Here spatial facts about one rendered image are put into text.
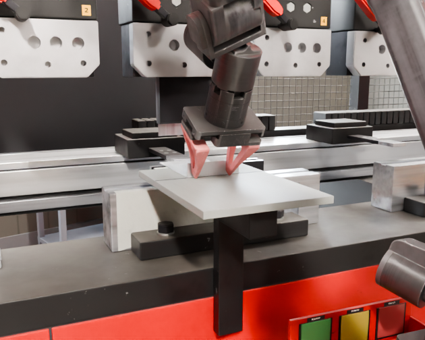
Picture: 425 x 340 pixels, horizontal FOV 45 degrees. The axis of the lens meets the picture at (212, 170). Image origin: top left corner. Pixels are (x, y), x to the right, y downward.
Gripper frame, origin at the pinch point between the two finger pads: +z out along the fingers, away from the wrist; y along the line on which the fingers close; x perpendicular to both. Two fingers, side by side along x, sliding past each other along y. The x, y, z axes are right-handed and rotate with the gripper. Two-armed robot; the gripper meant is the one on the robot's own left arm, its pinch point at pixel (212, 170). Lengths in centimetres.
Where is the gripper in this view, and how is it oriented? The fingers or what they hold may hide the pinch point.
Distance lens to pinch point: 76.2
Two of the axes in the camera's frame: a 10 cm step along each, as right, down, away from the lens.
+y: -9.2, 0.8, -3.9
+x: 3.5, 6.1, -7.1
